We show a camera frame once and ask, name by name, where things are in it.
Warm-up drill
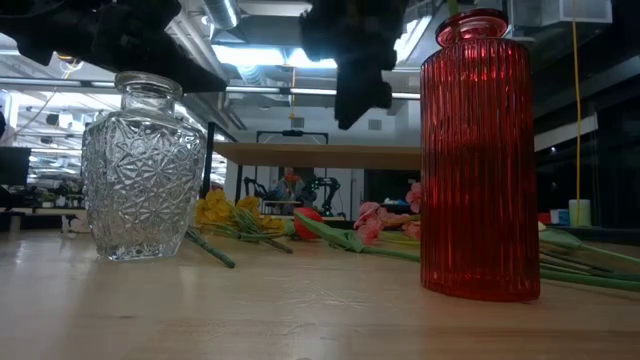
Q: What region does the pink artificial blossom spray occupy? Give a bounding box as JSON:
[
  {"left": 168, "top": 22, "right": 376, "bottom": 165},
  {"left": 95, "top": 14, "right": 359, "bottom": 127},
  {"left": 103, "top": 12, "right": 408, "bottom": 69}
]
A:
[{"left": 353, "top": 182, "right": 640, "bottom": 295}]

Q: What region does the red ribbed glass vase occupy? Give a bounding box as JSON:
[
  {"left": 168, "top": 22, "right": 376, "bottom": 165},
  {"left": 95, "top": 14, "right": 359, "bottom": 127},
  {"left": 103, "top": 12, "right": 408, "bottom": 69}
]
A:
[{"left": 419, "top": 8, "right": 542, "bottom": 303}]

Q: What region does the red artificial tulip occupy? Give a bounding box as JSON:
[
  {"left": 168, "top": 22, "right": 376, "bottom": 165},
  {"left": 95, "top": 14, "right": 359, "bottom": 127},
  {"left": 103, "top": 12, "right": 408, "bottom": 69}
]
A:
[{"left": 292, "top": 206, "right": 424, "bottom": 264}]

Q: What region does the yellow artificial flower bunch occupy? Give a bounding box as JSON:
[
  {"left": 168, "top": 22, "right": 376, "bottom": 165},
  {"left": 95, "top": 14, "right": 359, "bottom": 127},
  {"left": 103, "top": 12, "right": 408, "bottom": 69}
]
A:
[{"left": 193, "top": 188, "right": 295, "bottom": 255}]

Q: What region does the white artificial blossom spray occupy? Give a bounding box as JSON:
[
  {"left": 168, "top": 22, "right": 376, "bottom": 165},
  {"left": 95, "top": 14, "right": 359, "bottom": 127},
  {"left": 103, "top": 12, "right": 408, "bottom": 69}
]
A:
[{"left": 183, "top": 225, "right": 237, "bottom": 270}]

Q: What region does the clear cut-glass vase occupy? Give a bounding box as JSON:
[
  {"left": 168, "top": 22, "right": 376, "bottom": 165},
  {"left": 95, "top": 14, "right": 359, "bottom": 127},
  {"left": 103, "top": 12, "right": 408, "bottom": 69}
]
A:
[{"left": 81, "top": 70, "right": 208, "bottom": 263}]

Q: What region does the cream artificial tulip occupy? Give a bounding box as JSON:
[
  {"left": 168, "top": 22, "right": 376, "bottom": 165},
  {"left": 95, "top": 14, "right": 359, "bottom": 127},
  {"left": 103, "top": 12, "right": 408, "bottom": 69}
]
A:
[{"left": 537, "top": 222, "right": 640, "bottom": 266}]

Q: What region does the wooden shelf with black legs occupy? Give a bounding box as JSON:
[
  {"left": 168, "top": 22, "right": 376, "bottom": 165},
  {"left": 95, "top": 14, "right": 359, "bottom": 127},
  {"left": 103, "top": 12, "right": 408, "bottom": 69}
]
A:
[{"left": 199, "top": 121, "right": 424, "bottom": 234}]

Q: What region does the person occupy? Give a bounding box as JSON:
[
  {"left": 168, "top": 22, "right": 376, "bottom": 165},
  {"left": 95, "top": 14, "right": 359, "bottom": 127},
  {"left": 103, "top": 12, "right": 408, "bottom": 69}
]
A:
[{"left": 272, "top": 167, "right": 307, "bottom": 202}]

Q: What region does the pale green cylinder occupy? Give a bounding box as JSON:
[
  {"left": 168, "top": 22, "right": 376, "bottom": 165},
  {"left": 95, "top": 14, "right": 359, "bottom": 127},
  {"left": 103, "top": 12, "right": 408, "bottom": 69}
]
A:
[{"left": 568, "top": 198, "right": 592, "bottom": 228}]

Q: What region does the background wooden desk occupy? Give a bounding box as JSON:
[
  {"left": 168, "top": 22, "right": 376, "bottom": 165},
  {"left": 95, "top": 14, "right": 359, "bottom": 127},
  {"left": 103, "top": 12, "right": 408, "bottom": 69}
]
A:
[{"left": 0, "top": 207, "right": 87, "bottom": 232}]

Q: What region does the black monitor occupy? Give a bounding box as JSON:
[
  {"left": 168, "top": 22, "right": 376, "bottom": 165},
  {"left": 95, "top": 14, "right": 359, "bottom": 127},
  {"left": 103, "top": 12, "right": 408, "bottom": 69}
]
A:
[{"left": 0, "top": 146, "right": 32, "bottom": 187}]

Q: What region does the background black gantry frame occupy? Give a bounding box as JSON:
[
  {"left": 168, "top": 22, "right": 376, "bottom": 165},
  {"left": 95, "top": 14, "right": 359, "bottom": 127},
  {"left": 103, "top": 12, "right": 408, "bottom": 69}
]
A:
[{"left": 254, "top": 128, "right": 331, "bottom": 216}]

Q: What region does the yellow hanging cable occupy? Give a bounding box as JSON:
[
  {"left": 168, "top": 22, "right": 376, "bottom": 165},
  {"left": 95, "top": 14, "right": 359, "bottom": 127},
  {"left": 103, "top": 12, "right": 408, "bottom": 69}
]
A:
[{"left": 571, "top": 0, "right": 584, "bottom": 227}]

